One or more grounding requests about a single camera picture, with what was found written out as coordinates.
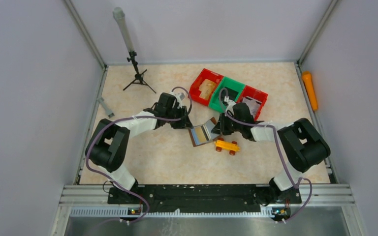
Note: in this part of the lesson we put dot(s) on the grey light on tripod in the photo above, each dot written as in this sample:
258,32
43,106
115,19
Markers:
120,18

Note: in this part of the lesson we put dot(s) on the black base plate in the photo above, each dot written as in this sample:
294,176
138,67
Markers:
211,198

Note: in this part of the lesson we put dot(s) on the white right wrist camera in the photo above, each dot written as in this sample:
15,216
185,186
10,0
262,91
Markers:
229,104

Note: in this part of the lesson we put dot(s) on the grey metal bracket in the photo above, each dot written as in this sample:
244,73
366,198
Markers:
107,110

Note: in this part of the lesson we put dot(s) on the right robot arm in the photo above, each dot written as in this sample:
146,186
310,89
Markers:
299,145

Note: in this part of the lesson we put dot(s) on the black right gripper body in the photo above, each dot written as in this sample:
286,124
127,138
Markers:
230,126

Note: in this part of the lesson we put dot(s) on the gold cards stack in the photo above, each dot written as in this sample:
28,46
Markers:
206,89

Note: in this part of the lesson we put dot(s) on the aluminium front rail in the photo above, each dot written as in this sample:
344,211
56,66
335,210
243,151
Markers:
91,200

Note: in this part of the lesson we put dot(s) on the green plastic bin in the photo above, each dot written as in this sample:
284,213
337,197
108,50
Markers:
234,89

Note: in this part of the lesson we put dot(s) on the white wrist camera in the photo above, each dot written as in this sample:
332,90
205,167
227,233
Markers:
229,104
179,97

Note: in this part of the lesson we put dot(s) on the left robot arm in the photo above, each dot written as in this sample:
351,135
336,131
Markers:
106,150

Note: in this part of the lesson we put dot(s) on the brown leather card holder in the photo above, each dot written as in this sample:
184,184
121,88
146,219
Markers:
209,124

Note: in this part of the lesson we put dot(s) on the orange flashlight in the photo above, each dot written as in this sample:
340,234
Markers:
308,83

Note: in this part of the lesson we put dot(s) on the yellow toy brick car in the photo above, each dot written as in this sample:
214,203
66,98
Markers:
231,147

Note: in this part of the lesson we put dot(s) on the red bin with silver cards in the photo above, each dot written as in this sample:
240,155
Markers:
255,94

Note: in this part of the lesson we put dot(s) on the red bin with gold cards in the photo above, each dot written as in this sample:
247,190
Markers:
203,75

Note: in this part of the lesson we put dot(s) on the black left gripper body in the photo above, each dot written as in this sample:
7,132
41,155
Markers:
175,112

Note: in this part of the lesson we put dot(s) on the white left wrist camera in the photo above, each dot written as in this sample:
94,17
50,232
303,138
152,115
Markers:
179,97

